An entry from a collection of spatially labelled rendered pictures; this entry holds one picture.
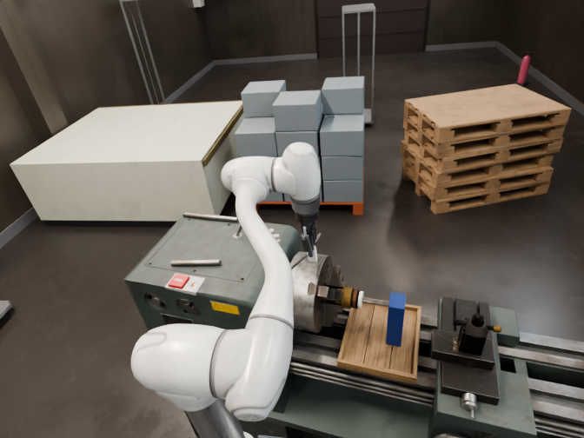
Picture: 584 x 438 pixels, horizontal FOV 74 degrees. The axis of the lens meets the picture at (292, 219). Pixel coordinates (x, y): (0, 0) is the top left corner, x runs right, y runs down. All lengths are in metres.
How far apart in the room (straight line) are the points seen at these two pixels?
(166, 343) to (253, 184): 0.48
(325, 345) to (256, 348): 0.96
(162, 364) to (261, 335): 0.20
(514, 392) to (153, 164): 3.25
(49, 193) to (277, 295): 4.03
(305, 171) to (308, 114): 2.44
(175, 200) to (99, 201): 0.83
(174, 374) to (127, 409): 2.06
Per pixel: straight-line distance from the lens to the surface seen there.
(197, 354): 0.80
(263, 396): 0.77
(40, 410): 3.18
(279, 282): 0.86
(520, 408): 1.62
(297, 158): 1.05
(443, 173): 3.80
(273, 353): 0.78
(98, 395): 3.03
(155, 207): 4.12
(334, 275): 1.65
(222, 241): 1.68
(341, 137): 3.54
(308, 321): 1.52
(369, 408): 1.95
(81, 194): 4.47
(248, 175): 1.09
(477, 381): 1.58
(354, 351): 1.68
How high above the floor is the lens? 2.25
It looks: 35 degrees down
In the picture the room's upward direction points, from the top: 7 degrees counter-clockwise
